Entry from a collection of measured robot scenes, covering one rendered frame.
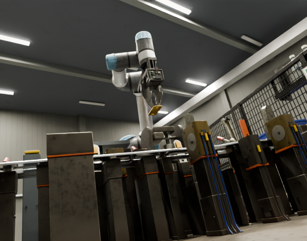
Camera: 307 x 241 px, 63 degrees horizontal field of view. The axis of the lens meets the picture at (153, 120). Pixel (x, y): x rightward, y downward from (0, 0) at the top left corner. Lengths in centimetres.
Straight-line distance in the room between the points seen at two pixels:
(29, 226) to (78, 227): 53
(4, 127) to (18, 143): 86
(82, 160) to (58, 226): 17
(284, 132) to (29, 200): 103
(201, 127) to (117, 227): 41
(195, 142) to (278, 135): 35
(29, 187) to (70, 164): 53
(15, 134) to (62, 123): 209
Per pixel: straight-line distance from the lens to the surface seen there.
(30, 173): 101
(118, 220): 84
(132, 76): 159
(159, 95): 106
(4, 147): 1174
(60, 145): 71
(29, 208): 120
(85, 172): 70
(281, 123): 103
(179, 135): 125
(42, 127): 1230
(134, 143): 165
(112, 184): 85
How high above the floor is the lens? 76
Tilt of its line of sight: 22 degrees up
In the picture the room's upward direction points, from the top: 11 degrees counter-clockwise
